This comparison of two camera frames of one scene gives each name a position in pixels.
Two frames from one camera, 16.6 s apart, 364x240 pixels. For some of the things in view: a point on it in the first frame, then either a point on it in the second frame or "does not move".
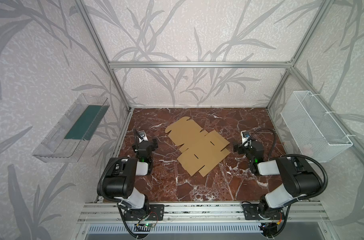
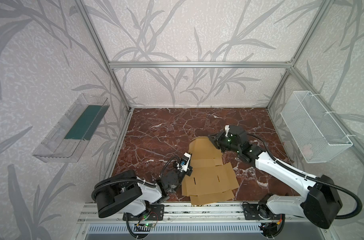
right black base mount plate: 255,211 does not move
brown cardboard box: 201,152 -> 208,180
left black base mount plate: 156,212 does not move
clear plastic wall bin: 66,141 does not move
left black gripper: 144,144 -> 176,178
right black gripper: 246,147 -> 217,141
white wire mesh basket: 316,135 does not move
